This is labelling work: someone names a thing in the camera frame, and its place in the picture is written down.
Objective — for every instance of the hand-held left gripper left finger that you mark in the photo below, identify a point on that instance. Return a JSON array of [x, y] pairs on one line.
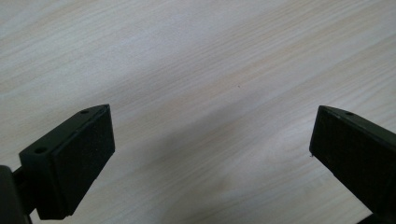
[[71, 161]]

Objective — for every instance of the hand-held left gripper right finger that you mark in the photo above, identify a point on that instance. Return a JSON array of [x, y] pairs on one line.
[[358, 149]]

